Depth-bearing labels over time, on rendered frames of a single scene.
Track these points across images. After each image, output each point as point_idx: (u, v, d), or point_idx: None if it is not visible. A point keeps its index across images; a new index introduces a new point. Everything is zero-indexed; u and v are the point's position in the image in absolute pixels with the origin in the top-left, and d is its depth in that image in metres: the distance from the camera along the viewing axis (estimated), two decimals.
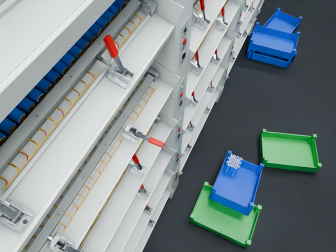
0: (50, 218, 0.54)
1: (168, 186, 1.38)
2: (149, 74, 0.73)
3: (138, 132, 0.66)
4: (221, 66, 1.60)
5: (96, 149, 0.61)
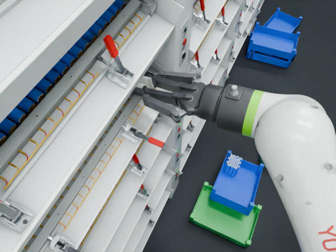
0: (50, 218, 0.54)
1: (168, 186, 1.38)
2: (149, 74, 0.73)
3: (138, 132, 0.66)
4: (221, 66, 1.60)
5: (96, 149, 0.61)
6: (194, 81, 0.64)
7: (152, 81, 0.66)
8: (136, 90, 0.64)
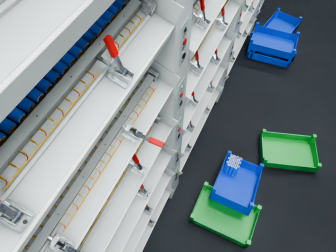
0: (50, 218, 0.54)
1: (168, 186, 1.38)
2: (149, 74, 0.73)
3: (138, 132, 0.66)
4: (221, 66, 1.60)
5: (96, 149, 0.61)
6: None
7: None
8: None
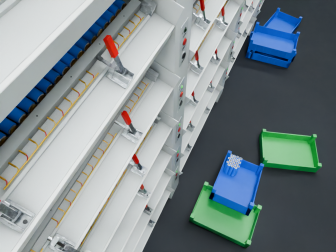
0: None
1: (168, 186, 1.38)
2: None
3: (133, 129, 0.66)
4: (221, 66, 1.60)
5: None
6: None
7: None
8: None
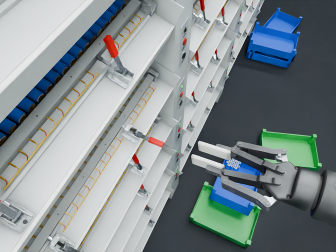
0: (50, 218, 0.54)
1: (168, 186, 1.38)
2: (149, 74, 0.73)
3: (138, 132, 0.66)
4: (221, 66, 1.60)
5: (96, 149, 0.61)
6: (266, 198, 0.54)
7: (224, 172, 0.58)
8: None
